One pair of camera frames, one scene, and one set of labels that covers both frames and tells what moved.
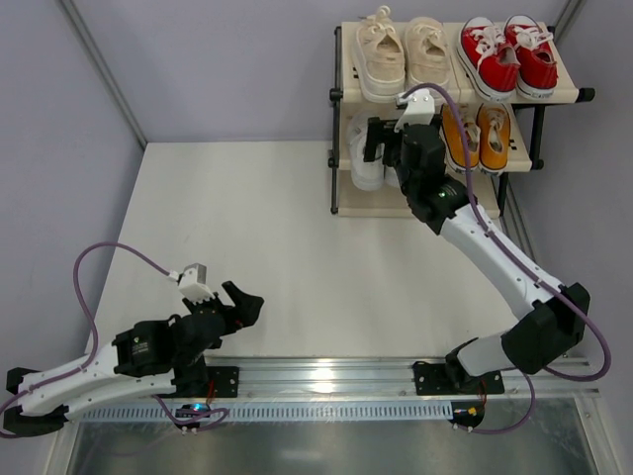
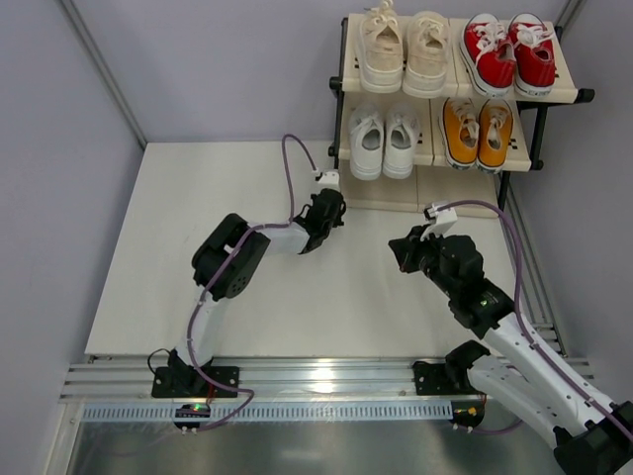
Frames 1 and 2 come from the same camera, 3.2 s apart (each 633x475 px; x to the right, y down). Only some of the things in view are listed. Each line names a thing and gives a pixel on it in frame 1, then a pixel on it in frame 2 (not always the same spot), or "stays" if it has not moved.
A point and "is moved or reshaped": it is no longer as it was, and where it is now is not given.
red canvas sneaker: x=537 y=72 stays
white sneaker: x=367 y=175 is moved or reshaped
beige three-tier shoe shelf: x=485 y=81 stays
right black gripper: x=391 y=146 to x=412 y=252
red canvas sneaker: x=490 y=64 stays
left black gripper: x=224 y=313 to x=331 y=207
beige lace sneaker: x=380 y=56 is moved or reshaped
